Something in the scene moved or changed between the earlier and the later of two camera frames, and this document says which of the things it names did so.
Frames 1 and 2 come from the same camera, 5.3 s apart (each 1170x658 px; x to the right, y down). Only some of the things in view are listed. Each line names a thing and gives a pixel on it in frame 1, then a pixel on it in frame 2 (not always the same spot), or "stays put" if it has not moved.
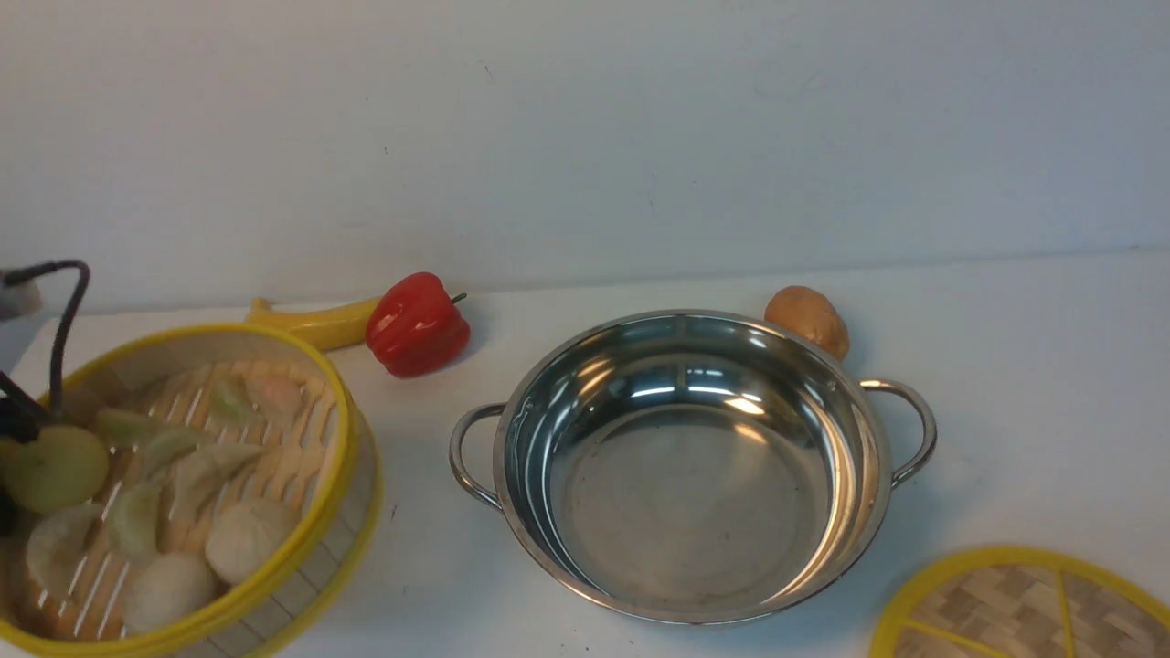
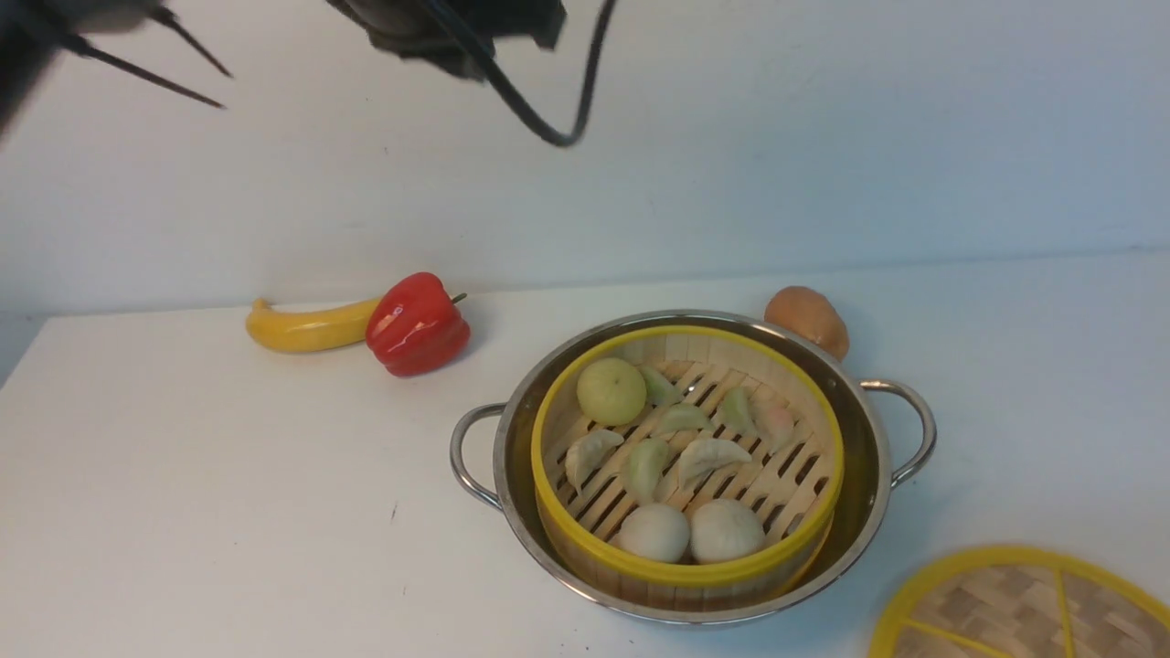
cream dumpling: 201,470 → 700,455
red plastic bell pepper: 414,328 stays put
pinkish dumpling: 280,396 → 776,421
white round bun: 167,591 → 657,531
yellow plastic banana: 330,327 stays put
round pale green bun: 62,467 → 611,391
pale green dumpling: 230,401 → 735,411
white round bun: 243,538 → 723,530
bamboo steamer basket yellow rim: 243,490 → 685,468
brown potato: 811,314 stays put
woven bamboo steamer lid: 1015,601 stays put
